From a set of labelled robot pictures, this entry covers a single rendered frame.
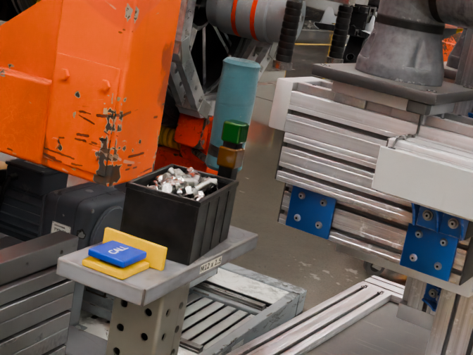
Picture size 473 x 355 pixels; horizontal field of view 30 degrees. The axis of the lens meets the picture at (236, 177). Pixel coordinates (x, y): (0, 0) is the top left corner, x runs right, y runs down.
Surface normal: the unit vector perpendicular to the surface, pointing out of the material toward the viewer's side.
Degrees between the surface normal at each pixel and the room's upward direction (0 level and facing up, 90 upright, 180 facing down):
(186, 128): 80
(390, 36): 73
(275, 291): 0
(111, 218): 90
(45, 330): 90
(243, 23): 116
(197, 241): 90
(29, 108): 90
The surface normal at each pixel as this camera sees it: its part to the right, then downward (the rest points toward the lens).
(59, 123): -0.43, 0.14
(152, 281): 0.18, -0.95
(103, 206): 0.88, -0.12
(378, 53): -0.63, -0.25
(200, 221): 0.93, 0.25
